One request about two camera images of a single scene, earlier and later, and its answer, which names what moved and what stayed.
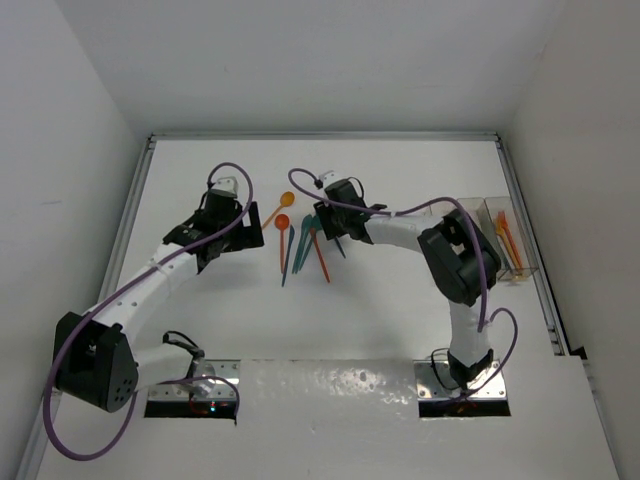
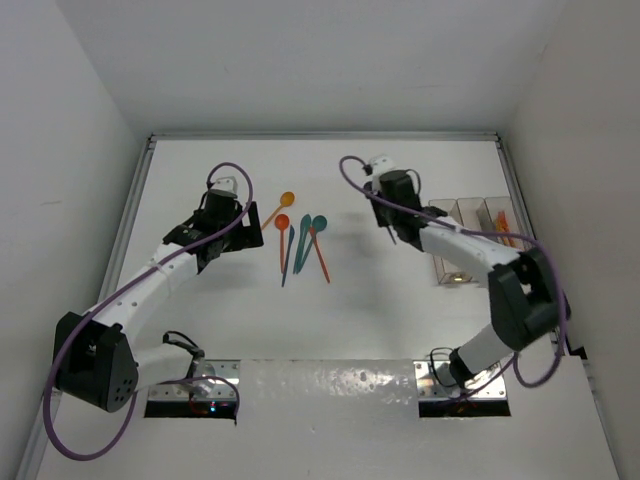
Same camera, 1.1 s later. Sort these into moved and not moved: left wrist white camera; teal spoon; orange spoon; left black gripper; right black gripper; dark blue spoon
Moved: right black gripper; dark blue spoon
Not moved: left black gripper; teal spoon; left wrist white camera; orange spoon
